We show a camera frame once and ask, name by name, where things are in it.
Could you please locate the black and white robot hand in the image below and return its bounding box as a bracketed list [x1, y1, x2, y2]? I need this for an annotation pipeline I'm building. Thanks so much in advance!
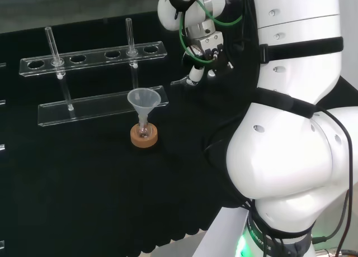
[183, 43, 234, 87]

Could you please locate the translucent plastic funnel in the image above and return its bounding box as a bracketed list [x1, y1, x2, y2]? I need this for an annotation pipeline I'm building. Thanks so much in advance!
[127, 88, 161, 127]

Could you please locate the green cable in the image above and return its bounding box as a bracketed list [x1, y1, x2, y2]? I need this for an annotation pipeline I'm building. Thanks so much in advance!
[178, 0, 243, 64]

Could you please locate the small round-bottom glass flask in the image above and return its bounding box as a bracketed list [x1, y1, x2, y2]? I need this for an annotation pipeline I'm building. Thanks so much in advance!
[136, 119, 152, 139]

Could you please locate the clear acrylic funnel stand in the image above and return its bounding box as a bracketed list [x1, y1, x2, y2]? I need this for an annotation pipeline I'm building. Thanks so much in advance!
[18, 18, 170, 127]

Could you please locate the black cable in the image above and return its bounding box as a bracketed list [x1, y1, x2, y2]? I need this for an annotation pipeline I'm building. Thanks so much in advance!
[312, 104, 354, 257]

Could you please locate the cork ring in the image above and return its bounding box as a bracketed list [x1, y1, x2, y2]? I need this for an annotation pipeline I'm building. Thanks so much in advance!
[130, 122, 159, 149]

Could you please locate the black bench cloth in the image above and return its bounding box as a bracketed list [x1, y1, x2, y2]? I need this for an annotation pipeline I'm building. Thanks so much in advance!
[0, 10, 358, 254]

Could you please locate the pale board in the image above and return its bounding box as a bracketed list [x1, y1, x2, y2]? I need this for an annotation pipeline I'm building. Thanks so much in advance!
[192, 206, 250, 257]

